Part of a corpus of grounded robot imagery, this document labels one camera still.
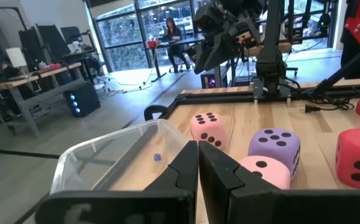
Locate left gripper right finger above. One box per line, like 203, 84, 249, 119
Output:
198, 141, 360, 224

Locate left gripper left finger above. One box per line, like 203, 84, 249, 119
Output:
35, 140, 198, 224

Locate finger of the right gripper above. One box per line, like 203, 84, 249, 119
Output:
193, 43, 216, 74
204, 34, 239, 72

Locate pink foam die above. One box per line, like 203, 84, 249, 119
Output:
238, 155, 292, 190
189, 111, 229, 152

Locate clear plastic container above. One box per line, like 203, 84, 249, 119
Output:
49, 119, 188, 195

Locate purple foam die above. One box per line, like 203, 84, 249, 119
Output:
247, 128, 302, 181

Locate computer tower purple light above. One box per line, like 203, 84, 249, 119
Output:
200, 73, 221, 90

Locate black office table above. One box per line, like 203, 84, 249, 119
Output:
141, 36, 205, 83

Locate red foam die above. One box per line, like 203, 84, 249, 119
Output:
335, 128, 360, 190

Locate black computer tower blue lights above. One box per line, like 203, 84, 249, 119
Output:
63, 81, 101, 118

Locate black office monitor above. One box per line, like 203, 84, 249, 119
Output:
36, 24, 72, 60
17, 26, 48, 68

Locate wooden top desk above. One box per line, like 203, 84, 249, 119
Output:
0, 61, 86, 139

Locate black clamp handle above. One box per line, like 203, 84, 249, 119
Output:
144, 105, 170, 122

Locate black lamp power cable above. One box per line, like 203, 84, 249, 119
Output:
305, 93, 356, 113

